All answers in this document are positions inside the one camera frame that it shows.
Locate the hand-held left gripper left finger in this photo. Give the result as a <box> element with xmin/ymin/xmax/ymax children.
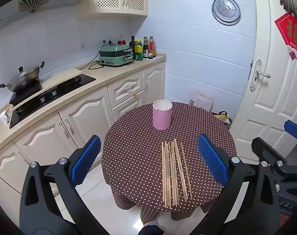
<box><xmin>19</xmin><ymin>135</ymin><xmax>110</xmax><ymax>235</ymax></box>

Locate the green electric cooker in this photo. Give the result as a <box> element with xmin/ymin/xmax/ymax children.
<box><xmin>99</xmin><ymin>43</ymin><xmax>134</xmax><ymax>67</ymax></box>

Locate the small white cup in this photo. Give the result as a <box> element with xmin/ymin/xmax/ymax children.
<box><xmin>0</xmin><ymin>110</ymin><xmax>10</xmax><ymax>126</ymax></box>

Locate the black power cable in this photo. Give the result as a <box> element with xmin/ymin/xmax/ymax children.
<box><xmin>83</xmin><ymin>54</ymin><xmax>107</xmax><ymax>70</ymax></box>

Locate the range hood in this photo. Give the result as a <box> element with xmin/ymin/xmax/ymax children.
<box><xmin>0</xmin><ymin>0</ymin><xmax>97</xmax><ymax>32</ymax></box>

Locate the white paper bag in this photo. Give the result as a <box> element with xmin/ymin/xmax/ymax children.
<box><xmin>189</xmin><ymin>89</ymin><xmax>214</xmax><ymax>113</ymax></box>

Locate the black glass stove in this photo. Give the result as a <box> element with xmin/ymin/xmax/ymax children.
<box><xmin>9</xmin><ymin>73</ymin><xmax>97</xmax><ymax>129</ymax></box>

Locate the brown polka-dot tablecloth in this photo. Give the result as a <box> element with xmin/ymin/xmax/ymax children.
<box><xmin>101</xmin><ymin>101</ymin><xmax>237</xmax><ymax>224</ymax></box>

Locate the white panel door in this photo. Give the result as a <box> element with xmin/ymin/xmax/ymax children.
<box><xmin>228</xmin><ymin>0</ymin><xmax>297</xmax><ymax>157</ymax></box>

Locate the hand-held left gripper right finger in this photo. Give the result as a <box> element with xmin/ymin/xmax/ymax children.
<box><xmin>195</xmin><ymin>134</ymin><xmax>281</xmax><ymax>235</ymax></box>

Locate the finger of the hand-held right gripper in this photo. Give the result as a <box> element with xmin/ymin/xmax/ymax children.
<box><xmin>284</xmin><ymin>120</ymin><xmax>297</xmax><ymax>143</ymax></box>
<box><xmin>251</xmin><ymin>137</ymin><xmax>288</xmax><ymax>174</ymax></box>

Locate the cream base cabinet unit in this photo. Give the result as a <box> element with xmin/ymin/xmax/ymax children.
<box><xmin>0</xmin><ymin>54</ymin><xmax>167</xmax><ymax>226</ymax></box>

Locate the metal wok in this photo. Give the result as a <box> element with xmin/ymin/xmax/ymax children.
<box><xmin>0</xmin><ymin>62</ymin><xmax>45</xmax><ymax>92</ymax></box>

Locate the red sauce bottle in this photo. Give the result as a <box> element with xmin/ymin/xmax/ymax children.
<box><xmin>148</xmin><ymin>36</ymin><xmax>157</xmax><ymax>59</ymax></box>

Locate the red paper decoration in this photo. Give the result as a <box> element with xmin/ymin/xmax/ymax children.
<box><xmin>274</xmin><ymin>13</ymin><xmax>297</xmax><ymax>61</ymax></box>

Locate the metal door handle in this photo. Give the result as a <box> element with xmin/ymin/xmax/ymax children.
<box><xmin>250</xmin><ymin>59</ymin><xmax>271</xmax><ymax>92</ymax></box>

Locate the pink cup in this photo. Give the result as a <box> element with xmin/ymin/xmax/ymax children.
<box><xmin>153</xmin><ymin>99</ymin><xmax>173</xmax><ymax>130</ymax></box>

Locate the yellow plastic bag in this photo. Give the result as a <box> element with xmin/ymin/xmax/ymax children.
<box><xmin>213</xmin><ymin>111</ymin><xmax>233</xmax><ymax>125</ymax></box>

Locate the round metal steamer plate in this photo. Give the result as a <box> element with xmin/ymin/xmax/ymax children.
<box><xmin>211</xmin><ymin>0</ymin><xmax>242</xmax><ymax>26</ymax></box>

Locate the bundle of wooden chopsticks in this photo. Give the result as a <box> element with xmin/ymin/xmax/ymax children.
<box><xmin>161</xmin><ymin>138</ymin><xmax>193</xmax><ymax>209</ymax></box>

